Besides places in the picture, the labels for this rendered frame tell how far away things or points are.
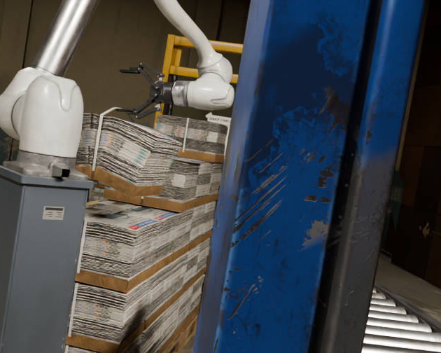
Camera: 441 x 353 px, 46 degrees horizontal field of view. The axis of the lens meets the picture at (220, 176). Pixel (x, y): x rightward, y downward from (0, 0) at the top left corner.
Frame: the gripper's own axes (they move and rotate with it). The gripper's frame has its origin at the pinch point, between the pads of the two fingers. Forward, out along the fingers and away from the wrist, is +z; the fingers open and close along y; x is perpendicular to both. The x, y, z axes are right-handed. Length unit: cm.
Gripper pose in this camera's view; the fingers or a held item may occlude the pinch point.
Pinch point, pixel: (122, 90)
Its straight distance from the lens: 197.3
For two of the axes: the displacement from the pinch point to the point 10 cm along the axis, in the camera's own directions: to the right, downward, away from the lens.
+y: -0.9, 10.0, 0.2
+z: -9.7, -0.9, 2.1
